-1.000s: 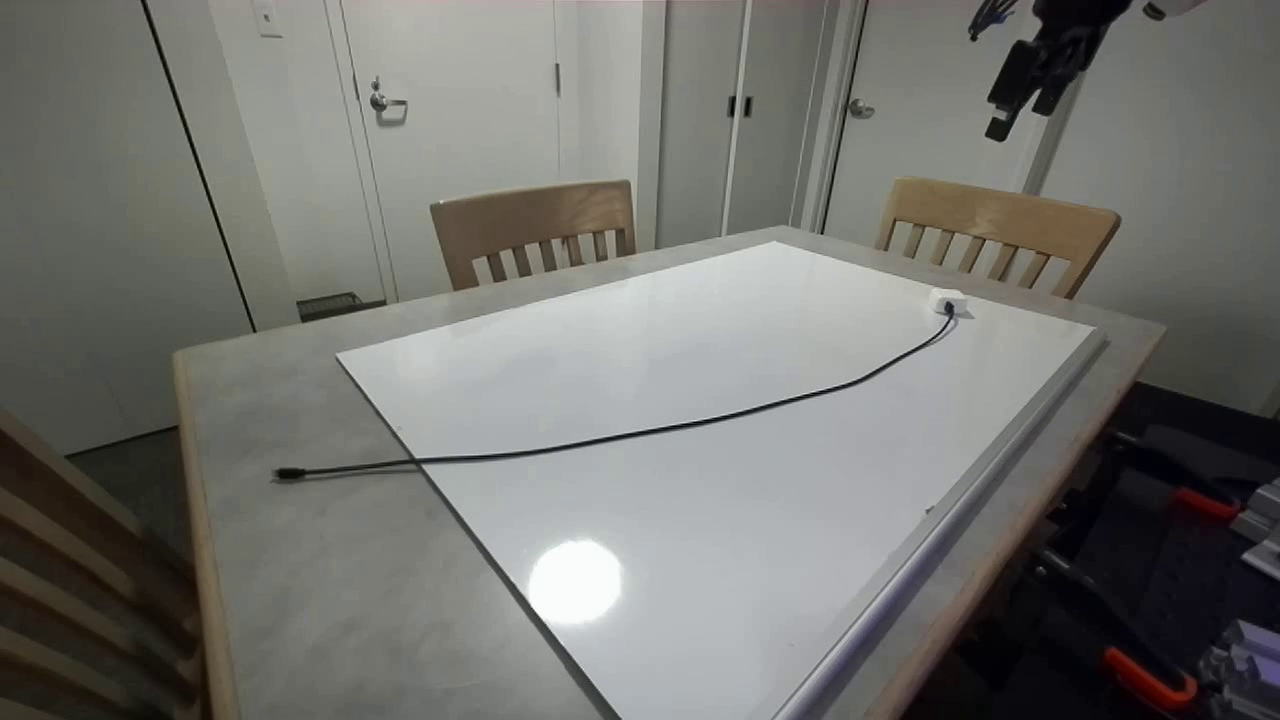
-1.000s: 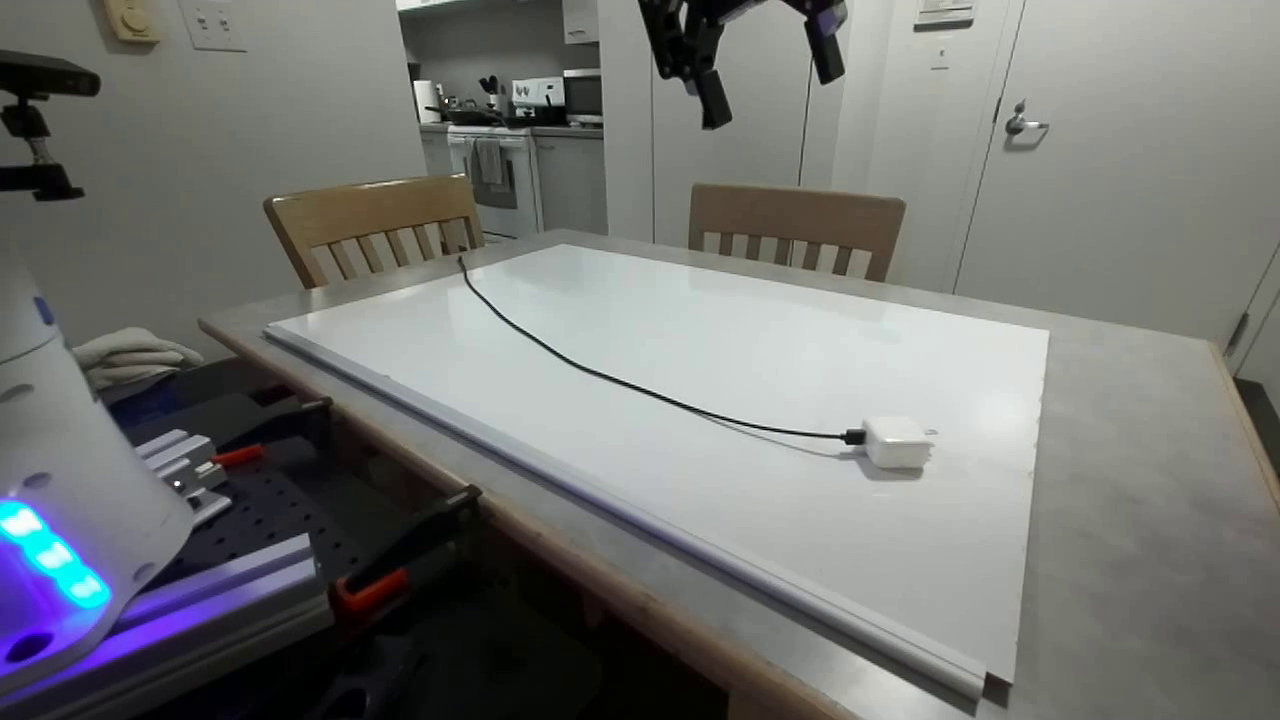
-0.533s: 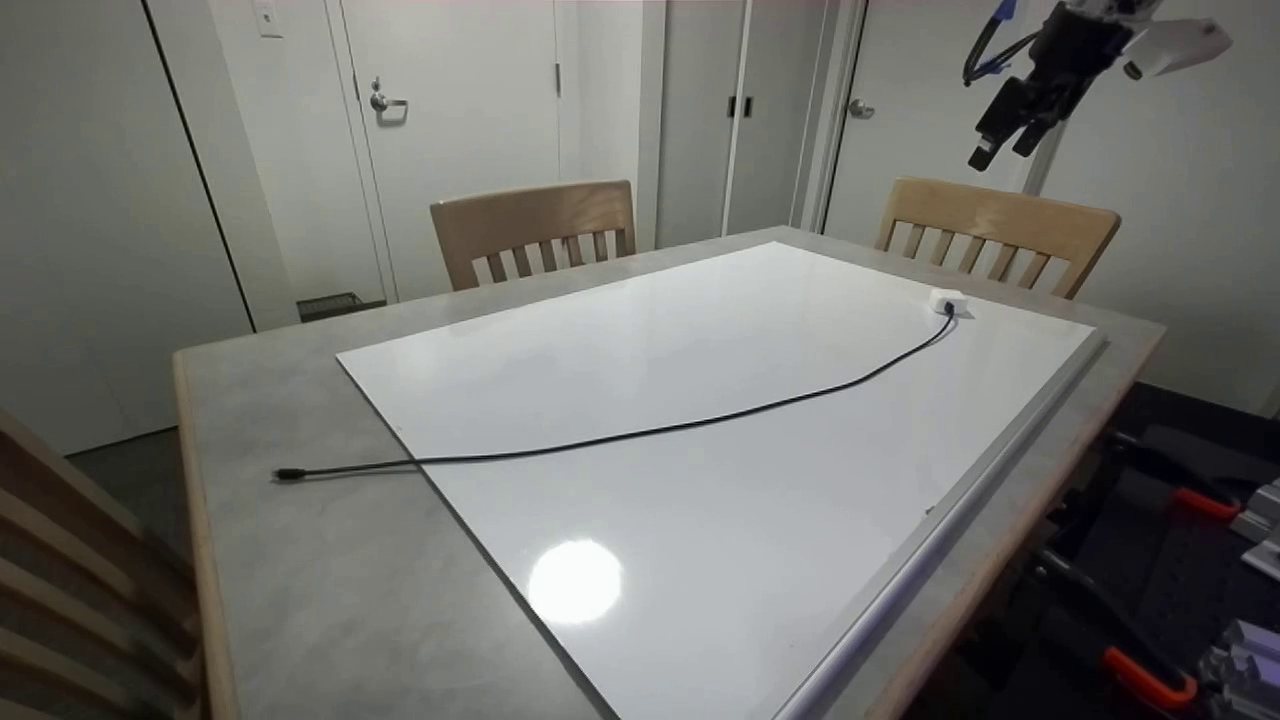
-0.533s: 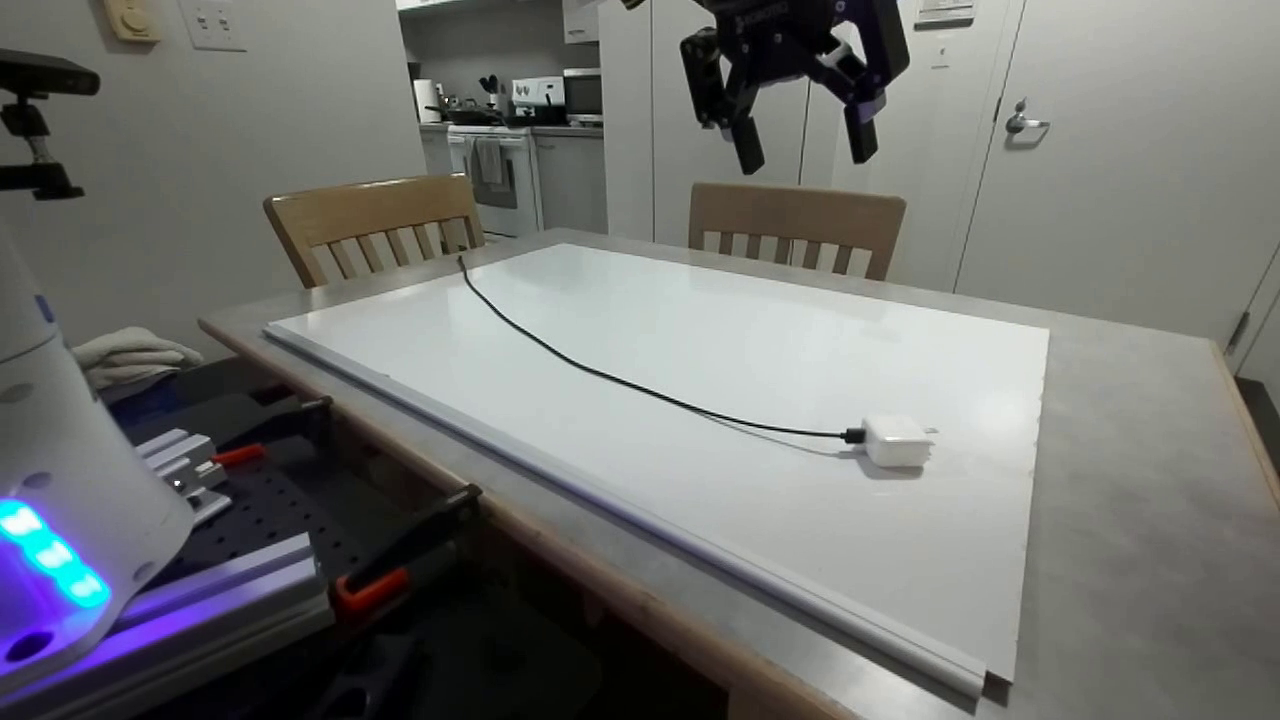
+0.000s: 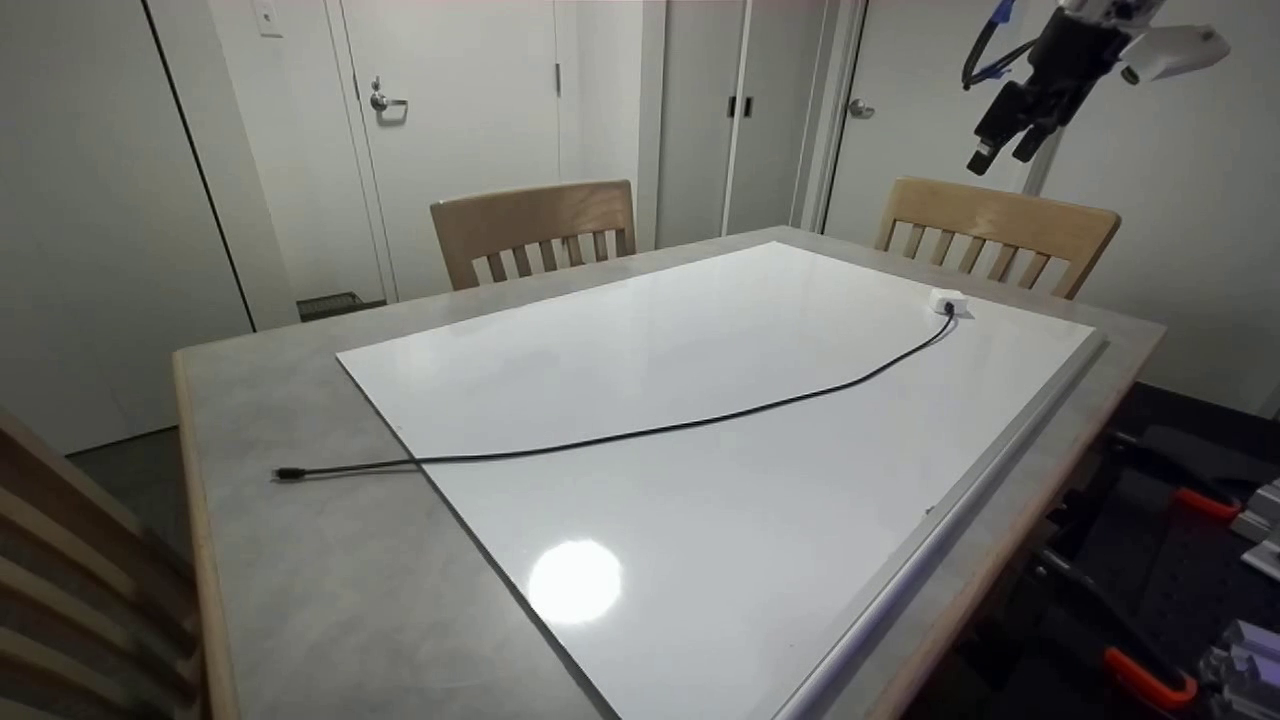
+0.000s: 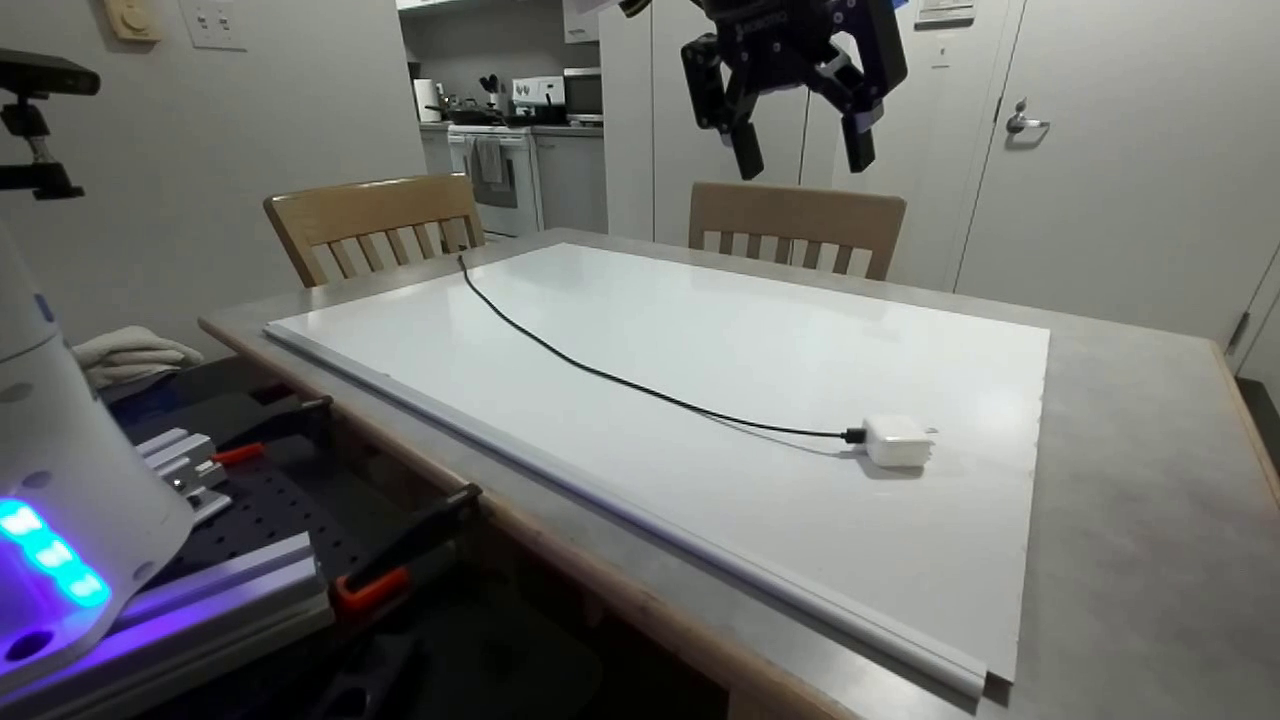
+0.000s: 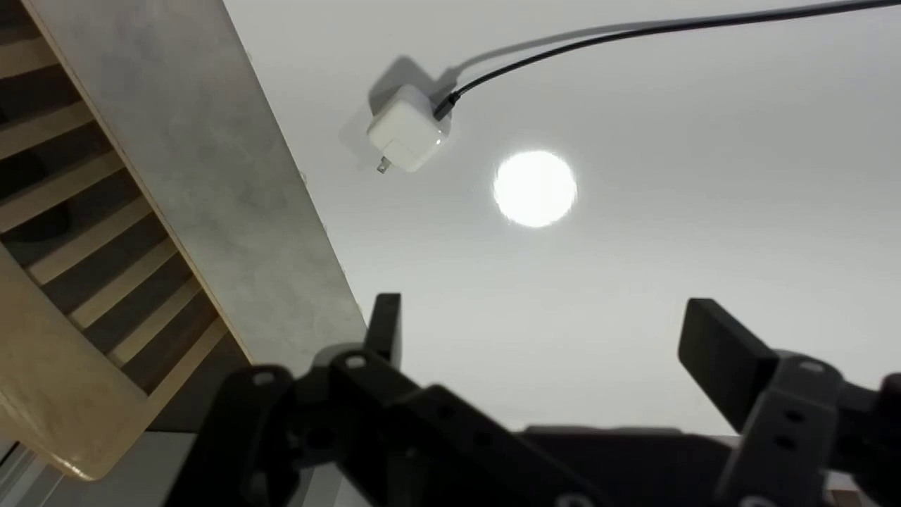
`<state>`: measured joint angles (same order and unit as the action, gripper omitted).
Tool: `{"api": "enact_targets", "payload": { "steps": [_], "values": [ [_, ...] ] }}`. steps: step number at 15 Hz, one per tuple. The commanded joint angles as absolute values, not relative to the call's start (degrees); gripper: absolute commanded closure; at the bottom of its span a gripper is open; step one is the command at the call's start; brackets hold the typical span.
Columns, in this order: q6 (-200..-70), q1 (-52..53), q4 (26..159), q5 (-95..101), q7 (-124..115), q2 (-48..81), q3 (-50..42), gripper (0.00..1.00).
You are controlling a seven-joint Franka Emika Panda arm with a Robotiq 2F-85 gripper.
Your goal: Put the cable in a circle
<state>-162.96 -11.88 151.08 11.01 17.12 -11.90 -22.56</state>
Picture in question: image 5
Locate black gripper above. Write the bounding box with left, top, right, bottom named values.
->
left=969, top=12, right=1128, bottom=177

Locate black cable with white plug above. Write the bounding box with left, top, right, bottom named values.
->
left=271, top=286, right=978, bottom=482

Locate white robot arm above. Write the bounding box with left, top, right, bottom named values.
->
left=959, top=0, right=1165, bottom=177

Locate wooden chair far right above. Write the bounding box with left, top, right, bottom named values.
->
left=878, top=179, right=1121, bottom=301

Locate wooden chair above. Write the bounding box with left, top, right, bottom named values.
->
left=434, top=179, right=637, bottom=286
left=878, top=179, right=1121, bottom=301
left=0, top=417, right=210, bottom=720

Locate white board on table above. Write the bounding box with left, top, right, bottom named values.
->
left=341, top=244, right=1103, bottom=720

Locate wooden chair far left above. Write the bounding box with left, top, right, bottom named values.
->
left=434, top=179, right=637, bottom=286

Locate wooden chair near left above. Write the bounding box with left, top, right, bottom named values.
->
left=0, top=417, right=210, bottom=720

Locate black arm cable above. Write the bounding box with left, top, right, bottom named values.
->
left=959, top=0, right=1044, bottom=94

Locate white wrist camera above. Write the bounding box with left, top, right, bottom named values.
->
left=1121, top=23, right=1232, bottom=84

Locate orange handled clamp far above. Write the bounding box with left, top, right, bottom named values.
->
left=1117, top=434, right=1239, bottom=522

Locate orange handled clamp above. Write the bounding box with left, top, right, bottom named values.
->
left=1037, top=547, right=1199, bottom=714
left=1117, top=434, right=1239, bottom=522

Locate orange handled clamp near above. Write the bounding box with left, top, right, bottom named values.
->
left=1037, top=547, right=1199, bottom=714

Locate white door with handle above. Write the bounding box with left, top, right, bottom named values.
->
left=341, top=0, right=577, bottom=301

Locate wall light switch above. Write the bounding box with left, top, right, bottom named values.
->
left=257, top=0, right=285, bottom=39

